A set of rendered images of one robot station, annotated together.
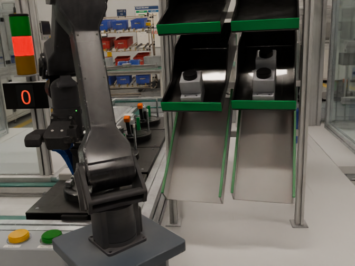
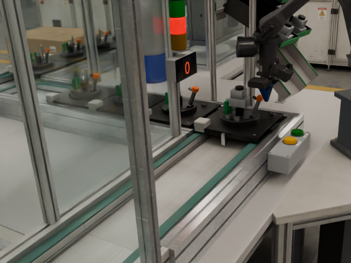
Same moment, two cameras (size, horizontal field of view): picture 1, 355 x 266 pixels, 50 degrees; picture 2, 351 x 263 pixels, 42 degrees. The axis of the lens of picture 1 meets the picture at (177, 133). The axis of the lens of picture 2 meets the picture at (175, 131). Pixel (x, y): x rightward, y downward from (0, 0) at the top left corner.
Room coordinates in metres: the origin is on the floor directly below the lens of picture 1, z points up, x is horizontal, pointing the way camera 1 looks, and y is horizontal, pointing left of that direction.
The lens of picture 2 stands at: (0.40, 1.67, 1.59)
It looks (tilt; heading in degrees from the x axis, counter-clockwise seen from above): 23 degrees down; 297
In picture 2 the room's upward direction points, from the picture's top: 4 degrees counter-clockwise
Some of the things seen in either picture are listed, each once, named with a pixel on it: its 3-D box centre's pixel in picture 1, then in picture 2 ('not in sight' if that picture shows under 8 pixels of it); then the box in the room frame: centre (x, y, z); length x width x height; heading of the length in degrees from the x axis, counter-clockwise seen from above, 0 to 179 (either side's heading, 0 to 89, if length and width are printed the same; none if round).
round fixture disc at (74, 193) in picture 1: (92, 187); (239, 117); (0.90, 0.22, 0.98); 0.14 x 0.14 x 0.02
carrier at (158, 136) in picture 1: (132, 126); not in sight; (1.39, 0.17, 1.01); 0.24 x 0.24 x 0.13; 84
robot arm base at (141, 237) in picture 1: (117, 220); not in sight; (0.50, 0.09, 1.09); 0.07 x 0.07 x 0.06; 39
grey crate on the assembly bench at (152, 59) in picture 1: (156, 60); not in sight; (6.47, 0.30, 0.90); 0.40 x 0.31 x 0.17; 84
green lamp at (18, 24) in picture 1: (20, 26); (176, 8); (1.03, 0.40, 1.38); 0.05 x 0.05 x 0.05
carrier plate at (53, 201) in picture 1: (92, 194); (239, 122); (0.90, 0.22, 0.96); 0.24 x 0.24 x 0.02; 84
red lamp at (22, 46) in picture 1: (22, 46); (177, 24); (1.03, 0.40, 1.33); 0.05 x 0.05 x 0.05
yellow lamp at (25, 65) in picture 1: (25, 65); (178, 40); (1.03, 0.40, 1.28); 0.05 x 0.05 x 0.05
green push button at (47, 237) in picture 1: (52, 238); (296, 133); (0.68, 0.26, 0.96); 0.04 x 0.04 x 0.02
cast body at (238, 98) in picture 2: not in sight; (236, 95); (0.91, 0.22, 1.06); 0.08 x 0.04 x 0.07; 174
